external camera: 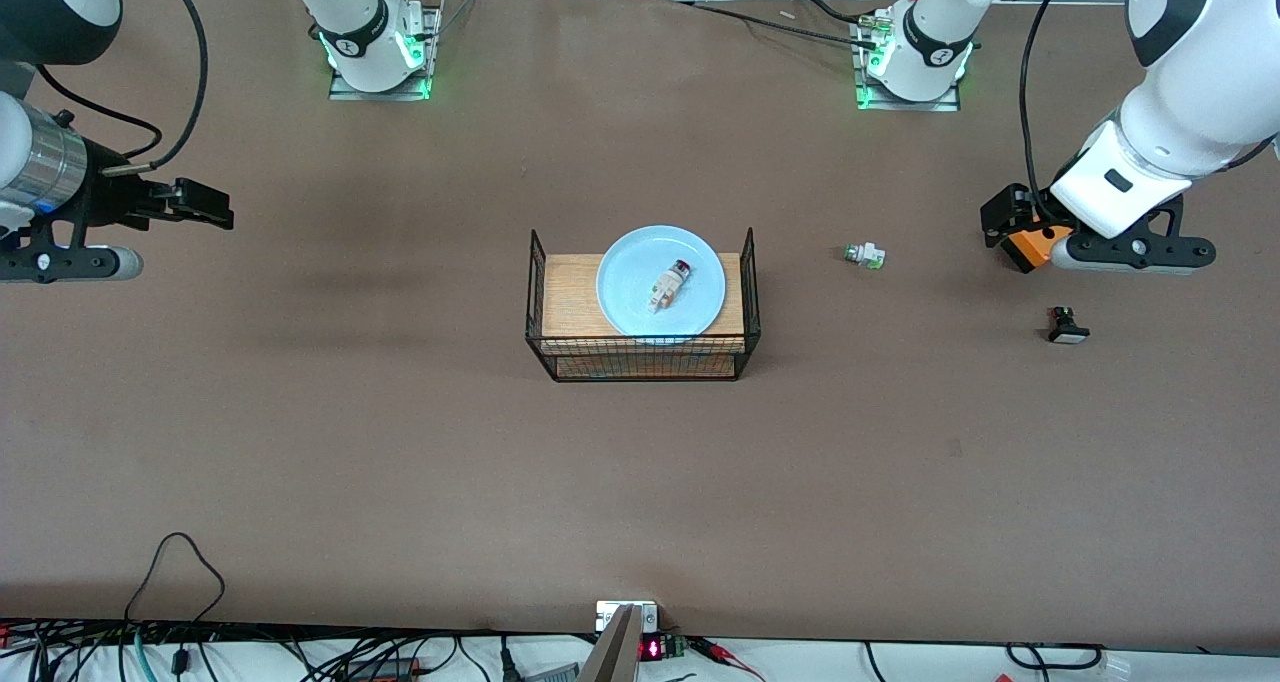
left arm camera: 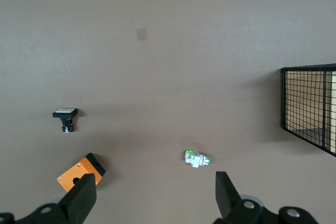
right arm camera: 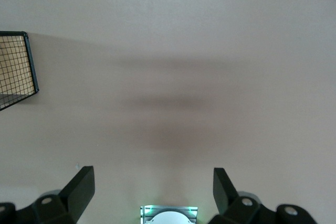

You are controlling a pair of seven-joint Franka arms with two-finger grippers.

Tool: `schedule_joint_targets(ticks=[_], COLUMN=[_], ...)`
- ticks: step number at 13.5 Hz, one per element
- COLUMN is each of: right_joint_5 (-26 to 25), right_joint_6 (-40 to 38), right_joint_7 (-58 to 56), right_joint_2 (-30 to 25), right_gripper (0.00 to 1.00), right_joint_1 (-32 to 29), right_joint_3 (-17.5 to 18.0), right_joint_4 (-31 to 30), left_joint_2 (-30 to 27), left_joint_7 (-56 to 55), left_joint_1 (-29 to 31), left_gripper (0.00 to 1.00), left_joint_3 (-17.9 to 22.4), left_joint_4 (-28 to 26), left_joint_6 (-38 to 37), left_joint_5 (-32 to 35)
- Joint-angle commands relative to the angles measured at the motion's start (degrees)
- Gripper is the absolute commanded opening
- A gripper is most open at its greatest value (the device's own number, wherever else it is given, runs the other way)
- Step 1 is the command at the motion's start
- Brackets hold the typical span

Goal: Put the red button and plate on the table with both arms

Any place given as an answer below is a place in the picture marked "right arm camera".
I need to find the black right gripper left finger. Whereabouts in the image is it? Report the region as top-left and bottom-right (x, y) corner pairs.
(0, 165), (95, 224)

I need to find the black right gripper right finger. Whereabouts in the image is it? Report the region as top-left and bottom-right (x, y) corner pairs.
(209, 167), (320, 224)

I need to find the wooden shelf insert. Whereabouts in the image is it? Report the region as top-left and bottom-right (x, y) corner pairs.
(0, 36), (35, 95)

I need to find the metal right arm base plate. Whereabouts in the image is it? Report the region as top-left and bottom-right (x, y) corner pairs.
(140, 205), (199, 224)

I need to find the black wire basket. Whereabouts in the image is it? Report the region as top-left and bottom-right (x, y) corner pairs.
(0, 31), (39, 112)

